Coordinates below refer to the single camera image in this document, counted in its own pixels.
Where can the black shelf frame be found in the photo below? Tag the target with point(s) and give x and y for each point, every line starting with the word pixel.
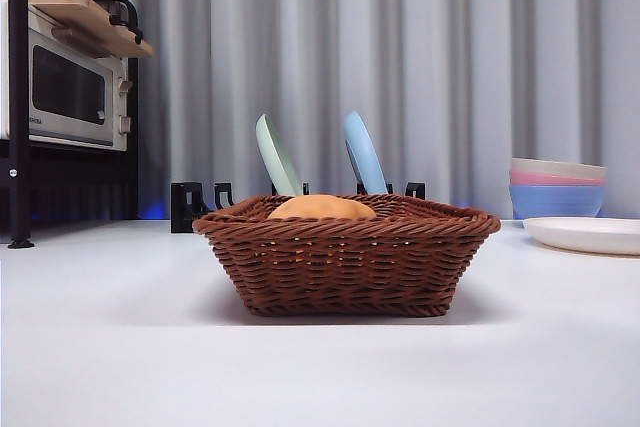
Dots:
pixel 17 97

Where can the pink bowl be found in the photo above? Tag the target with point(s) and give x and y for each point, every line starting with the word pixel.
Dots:
pixel 550 180

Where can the pale blue plate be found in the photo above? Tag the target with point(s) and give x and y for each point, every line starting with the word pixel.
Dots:
pixel 365 157

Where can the cream bowl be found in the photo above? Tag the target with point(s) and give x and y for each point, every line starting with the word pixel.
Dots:
pixel 555 167

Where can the white toaster oven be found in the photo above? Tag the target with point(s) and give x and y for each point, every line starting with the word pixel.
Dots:
pixel 70 92

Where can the wooden cutting board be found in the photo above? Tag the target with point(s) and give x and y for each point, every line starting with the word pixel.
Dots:
pixel 85 12

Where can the pale green plate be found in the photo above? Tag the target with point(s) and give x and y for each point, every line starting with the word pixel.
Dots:
pixel 277 162

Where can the brown wicker basket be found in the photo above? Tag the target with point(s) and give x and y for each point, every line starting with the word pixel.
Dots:
pixel 345 267

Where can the white flat plate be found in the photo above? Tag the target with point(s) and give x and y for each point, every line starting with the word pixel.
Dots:
pixel 585 234

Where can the blue bowl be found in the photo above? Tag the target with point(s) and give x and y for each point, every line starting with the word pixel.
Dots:
pixel 555 199

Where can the grey curtain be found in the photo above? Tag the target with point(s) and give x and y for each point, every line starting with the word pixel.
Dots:
pixel 450 47

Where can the brown potato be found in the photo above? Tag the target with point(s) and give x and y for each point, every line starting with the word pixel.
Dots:
pixel 320 208

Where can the black dish rack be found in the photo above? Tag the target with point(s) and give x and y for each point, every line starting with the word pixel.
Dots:
pixel 182 207

